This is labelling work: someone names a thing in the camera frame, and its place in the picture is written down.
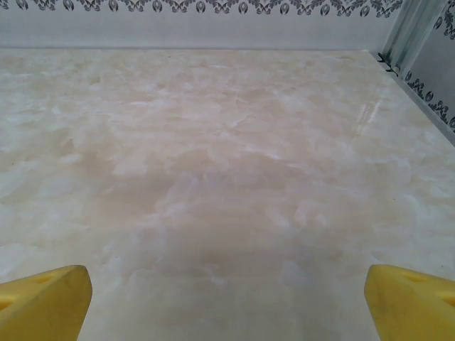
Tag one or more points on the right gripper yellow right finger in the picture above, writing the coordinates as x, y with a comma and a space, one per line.
412, 309

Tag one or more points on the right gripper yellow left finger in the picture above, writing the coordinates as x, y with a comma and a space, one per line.
42, 305

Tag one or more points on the aluminium frame post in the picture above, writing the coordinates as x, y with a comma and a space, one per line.
409, 32

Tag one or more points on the aluminium enclosure rail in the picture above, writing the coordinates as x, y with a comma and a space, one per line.
177, 48

